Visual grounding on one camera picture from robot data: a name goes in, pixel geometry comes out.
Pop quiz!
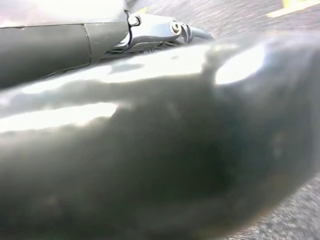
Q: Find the yellow floor tape square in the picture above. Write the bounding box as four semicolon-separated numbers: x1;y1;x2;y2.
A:
266;0;320;19

